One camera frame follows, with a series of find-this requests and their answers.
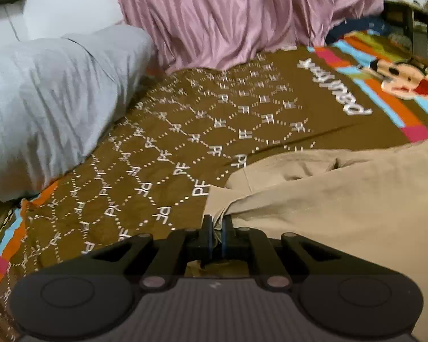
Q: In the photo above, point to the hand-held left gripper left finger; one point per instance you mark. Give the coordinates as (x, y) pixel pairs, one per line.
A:
(208, 237)

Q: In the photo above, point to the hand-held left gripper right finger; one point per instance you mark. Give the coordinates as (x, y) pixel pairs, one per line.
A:
(225, 237)

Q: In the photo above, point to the beige pants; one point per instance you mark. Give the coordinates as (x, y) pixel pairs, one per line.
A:
(342, 192)

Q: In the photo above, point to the brown printed cartoon blanket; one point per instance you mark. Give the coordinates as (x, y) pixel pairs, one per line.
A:
(199, 121)

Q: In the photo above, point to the grey pillow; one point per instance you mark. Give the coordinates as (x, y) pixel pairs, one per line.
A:
(46, 103)

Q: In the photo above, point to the pink curtain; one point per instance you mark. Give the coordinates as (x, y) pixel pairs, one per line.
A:
(235, 10)

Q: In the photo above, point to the dark desk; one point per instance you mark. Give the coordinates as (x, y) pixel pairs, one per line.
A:
(408, 25)

